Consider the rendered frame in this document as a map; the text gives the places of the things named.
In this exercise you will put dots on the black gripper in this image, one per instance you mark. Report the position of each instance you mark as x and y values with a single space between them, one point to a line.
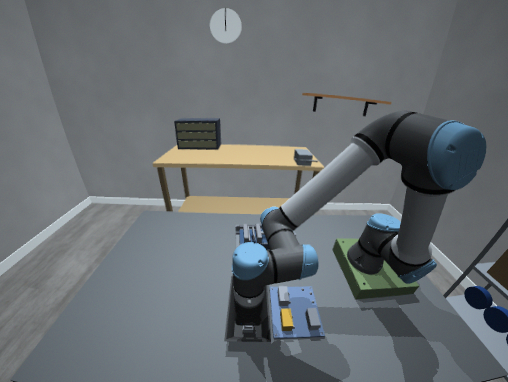
247 312

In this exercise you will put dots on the yellow rectangular block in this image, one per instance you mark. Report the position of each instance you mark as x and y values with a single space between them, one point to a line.
286 320

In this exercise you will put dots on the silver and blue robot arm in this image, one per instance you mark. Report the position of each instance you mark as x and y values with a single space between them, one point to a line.
438 157

